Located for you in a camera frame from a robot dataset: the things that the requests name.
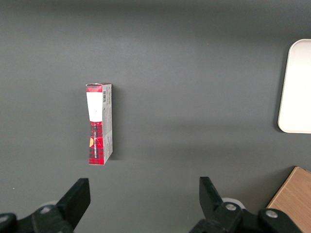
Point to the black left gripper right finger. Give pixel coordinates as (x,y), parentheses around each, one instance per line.
(213,201)

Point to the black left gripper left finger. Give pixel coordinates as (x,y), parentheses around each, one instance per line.
(73,201)

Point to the light wooden board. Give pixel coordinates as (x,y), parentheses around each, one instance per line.
(292,196)

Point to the red plaid cardboard box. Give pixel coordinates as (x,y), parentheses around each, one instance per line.
(100,123)

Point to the white plastic tray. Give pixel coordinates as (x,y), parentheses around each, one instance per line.
(296,89)

